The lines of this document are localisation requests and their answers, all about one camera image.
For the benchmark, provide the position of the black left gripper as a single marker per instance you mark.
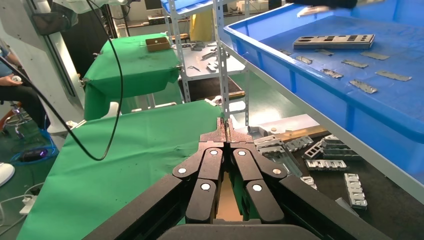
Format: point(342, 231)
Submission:
point(321, 3)

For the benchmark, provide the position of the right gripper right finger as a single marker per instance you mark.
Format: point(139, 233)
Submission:
point(255, 188)

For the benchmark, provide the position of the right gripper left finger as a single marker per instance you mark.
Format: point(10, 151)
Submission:
point(205, 185)

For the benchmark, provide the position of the silver slotted shield plate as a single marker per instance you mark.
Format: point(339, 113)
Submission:
point(331, 46)
point(364, 39)

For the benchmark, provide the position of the open brown cardboard box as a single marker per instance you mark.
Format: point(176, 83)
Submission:
point(228, 202)

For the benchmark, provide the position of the large blue plastic tray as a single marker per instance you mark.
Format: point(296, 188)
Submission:
point(381, 109)

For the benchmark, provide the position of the small brown cardboard box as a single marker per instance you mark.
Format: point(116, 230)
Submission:
point(158, 44)

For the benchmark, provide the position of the bystander hand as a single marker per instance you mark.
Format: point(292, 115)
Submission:
point(11, 80)

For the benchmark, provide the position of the flat grey metal plate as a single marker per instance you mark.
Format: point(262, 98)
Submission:
point(285, 160)

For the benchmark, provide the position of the grey foam pad strip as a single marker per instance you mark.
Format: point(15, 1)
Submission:
point(285, 52)
point(354, 63)
point(363, 86)
point(332, 73)
point(303, 60)
point(393, 76)
point(324, 52)
point(375, 55)

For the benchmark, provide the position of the short grey metal cylinder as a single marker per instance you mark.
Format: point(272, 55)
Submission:
point(260, 131)

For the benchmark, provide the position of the low white table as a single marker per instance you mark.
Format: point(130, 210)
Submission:
point(291, 122)

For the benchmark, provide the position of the white metal shelf rack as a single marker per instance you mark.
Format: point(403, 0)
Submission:
point(222, 82)

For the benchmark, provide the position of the neighbouring white metal rack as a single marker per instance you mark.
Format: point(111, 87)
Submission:
point(202, 74)

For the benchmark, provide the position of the small grey metal part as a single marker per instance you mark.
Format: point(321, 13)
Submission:
point(209, 55)
point(211, 68)
point(198, 47)

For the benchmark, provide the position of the small metal hand tool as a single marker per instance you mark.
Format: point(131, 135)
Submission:
point(194, 68)

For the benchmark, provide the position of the yellow cloth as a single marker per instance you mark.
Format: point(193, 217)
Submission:
point(200, 26)

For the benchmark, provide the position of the blue plastic bin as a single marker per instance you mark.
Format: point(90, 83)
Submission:
point(185, 5)

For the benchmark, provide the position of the green cloth on neighbouring table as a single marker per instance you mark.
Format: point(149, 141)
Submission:
point(132, 66)

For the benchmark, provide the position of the black floor device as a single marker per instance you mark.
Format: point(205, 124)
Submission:
point(33, 154)

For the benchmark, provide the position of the white power strip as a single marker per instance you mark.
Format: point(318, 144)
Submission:
point(28, 204)

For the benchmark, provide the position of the black cabinet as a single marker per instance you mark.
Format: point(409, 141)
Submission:
point(89, 39)

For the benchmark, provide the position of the white robot column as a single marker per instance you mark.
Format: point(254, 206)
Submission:
point(53, 66)

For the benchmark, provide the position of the white round base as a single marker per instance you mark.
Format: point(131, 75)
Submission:
point(6, 174)

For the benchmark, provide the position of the metal stool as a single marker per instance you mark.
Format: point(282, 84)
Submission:
point(18, 114)

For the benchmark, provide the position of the seated person blue shirt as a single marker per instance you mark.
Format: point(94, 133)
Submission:
point(23, 96)

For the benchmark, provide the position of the black sensor housing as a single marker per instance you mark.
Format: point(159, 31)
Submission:
point(53, 20)

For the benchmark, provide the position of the slotted grey metal bracket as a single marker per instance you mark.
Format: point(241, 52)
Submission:
point(308, 181)
point(313, 151)
point(270, 140)
point(355, 191)
point(326, 164)
point(299, 143)

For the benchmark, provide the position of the dark grey bracket stack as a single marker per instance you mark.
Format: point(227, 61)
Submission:
point(341, 150)

